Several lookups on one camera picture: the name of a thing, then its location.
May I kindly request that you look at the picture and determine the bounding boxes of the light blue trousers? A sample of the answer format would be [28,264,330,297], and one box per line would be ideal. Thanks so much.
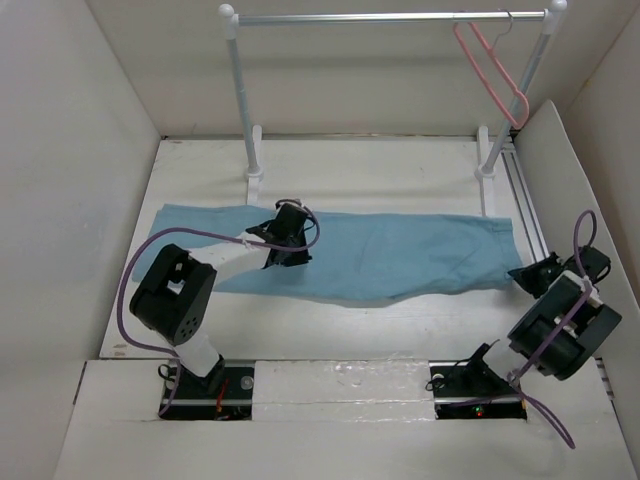
[148,202,524,307]

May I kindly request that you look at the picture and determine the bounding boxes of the pink clothes hanger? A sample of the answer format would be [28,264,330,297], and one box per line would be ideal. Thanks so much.
[453,10,530,129]

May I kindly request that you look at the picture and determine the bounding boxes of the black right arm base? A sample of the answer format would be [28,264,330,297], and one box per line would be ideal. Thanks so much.
[425,342,527,420]

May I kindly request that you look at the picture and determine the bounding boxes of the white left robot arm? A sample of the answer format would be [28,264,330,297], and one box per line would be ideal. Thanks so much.
[129,199,320,397]

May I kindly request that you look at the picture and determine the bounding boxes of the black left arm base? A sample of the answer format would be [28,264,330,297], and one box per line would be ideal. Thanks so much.
[157,360,256,422]

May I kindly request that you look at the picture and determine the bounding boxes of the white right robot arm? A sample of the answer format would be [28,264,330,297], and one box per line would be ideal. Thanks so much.
[462,245,622,394]

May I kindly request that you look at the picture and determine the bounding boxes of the white metal clothes rack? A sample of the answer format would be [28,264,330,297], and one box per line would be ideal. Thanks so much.
[218,1,568,217]

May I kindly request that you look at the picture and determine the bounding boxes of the aluminium side rail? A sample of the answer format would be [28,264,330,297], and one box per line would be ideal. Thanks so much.
[502,136,549,263]

